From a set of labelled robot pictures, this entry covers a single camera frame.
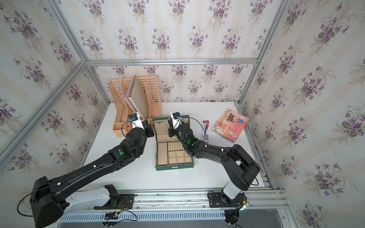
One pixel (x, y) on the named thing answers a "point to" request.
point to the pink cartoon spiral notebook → (230, 125)
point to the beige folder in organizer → (136, 99)
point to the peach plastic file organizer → (120, 87)
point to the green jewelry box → (170, 153)
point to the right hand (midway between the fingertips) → (170, 120)
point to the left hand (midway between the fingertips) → (151, 122)
